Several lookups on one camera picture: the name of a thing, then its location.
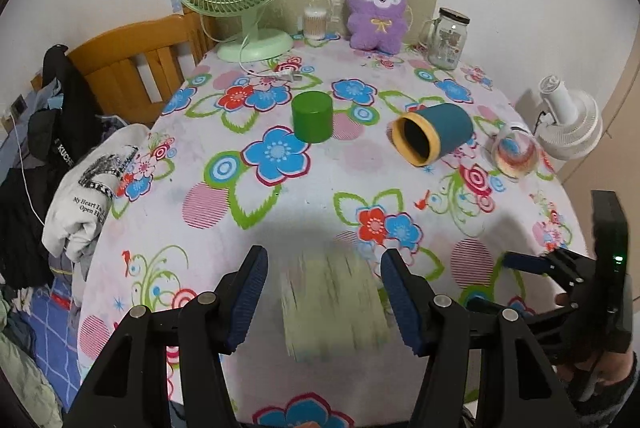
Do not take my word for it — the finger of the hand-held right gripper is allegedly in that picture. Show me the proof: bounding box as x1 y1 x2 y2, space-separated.
467 298 566 335
501 250 596 290

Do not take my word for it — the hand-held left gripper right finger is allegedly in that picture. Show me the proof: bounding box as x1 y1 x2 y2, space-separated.
380 248 581 428

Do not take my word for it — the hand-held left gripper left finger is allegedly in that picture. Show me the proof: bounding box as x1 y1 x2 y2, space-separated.
62 245 271 428

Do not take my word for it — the person's right forearm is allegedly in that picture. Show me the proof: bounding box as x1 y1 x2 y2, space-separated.
595 353 640 425

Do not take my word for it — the clear glass cup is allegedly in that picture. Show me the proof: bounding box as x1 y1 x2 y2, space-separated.
490 122 539 180

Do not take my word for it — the teal cup with yellow rim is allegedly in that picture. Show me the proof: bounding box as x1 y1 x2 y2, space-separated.
391 103 474 168

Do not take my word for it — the dark green cup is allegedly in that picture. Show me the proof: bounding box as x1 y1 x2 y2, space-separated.
291 91 334 143

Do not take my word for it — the person's right hand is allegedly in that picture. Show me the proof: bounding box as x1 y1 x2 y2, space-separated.
554 292 640 415

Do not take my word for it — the white clip fan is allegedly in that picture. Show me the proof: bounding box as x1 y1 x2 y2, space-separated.
534 74 604 161

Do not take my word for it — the white printed shirt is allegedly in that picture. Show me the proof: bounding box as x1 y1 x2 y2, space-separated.
41 124 152 262

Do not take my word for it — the blue checked sheet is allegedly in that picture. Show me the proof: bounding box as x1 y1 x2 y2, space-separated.
19 272 97 410

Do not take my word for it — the glass jar with lid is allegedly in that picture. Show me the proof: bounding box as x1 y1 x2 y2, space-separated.
419 7 471 70

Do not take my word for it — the pale green quilt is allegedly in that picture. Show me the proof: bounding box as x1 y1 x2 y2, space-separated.
0 297 64 428

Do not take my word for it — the black garment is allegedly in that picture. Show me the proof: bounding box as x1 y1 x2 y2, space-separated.
0 44 107 290

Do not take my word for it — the wooden chair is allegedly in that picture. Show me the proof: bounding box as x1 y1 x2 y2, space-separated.
31 10 217 130

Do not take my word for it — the cotton swab container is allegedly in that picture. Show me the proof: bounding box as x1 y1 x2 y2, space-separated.
304 6 329 42

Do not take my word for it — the purple plush toy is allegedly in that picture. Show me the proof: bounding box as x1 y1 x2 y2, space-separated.
344 0 412 56

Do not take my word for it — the white fan cable with plug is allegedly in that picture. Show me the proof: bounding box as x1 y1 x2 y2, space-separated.
238 33 304 86

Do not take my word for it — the thin white cable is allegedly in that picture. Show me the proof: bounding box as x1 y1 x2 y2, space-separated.
9 107 47 226

